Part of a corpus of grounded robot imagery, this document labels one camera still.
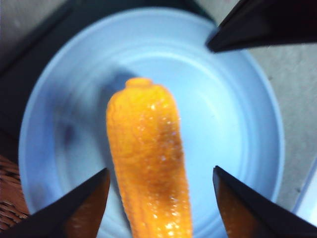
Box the blue round plate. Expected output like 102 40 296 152
18 6 285 238

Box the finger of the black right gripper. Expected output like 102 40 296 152
207 0 317 53

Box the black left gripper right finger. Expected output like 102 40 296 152
212 165 317 238

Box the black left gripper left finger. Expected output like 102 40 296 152
0 168 111 238

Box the brown wicker basket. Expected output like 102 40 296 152
0 155 30 229

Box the orange yellow corn cob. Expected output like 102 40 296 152
106 77 193 238

